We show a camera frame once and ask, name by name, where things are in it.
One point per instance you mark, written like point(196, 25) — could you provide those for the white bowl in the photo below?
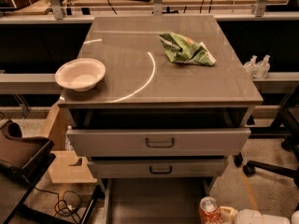
point(80, 74)

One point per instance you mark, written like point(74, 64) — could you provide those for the middle grey drawer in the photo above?
point(157, 168)

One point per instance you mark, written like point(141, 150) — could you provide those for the grey drawer cabinet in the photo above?
point(143, 90)

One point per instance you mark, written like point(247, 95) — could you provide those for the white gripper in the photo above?
point(251, 216)

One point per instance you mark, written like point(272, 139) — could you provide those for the grey drawer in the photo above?
point(158, 143)
point(157, 168)
point(155, 200)

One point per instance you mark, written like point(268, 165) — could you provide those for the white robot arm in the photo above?
point(294, 219)

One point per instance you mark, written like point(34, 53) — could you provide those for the top grey drawer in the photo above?
point(158, 143)

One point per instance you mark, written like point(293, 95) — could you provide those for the clear sanitizer bottle right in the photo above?
point(262, 67)

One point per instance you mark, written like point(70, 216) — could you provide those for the green chip bag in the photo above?
point(181, 49)

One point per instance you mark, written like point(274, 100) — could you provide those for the red coke can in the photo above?
point(209, 211)

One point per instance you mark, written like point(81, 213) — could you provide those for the black office chair base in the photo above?
point(268, 165)

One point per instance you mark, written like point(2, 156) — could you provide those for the dark chair at left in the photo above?
point(23, 161)

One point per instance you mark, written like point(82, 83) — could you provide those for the bottom grey drawer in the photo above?
point(155, 200)

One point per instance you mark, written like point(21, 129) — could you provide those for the clear sanitizer bottle left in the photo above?
point(249, 66)

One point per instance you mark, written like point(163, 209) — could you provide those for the wooden box on floor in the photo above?
point(67, 166)

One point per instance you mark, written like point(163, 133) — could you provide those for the clear sanitizer bottle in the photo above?
point(262, 67)
point(249, 66)

